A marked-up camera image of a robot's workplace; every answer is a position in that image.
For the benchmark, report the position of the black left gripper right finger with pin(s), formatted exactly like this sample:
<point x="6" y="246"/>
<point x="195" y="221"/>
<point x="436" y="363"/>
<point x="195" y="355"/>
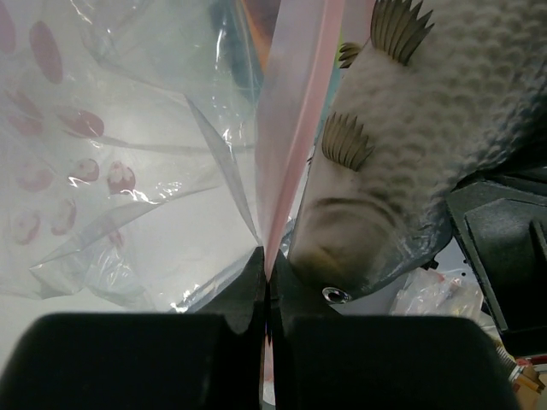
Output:
<point x="325" y="360"/>

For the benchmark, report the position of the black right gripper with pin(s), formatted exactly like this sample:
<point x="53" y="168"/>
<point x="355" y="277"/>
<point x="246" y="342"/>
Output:
<point x="499" y="222"/>

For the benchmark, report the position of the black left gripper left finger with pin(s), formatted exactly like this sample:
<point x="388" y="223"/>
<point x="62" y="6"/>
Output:
<point x="210" y="358"/>

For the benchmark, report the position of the clear zip top bag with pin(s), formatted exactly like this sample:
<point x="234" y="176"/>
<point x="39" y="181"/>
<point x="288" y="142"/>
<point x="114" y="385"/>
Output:
<point x="148" y="147"/>

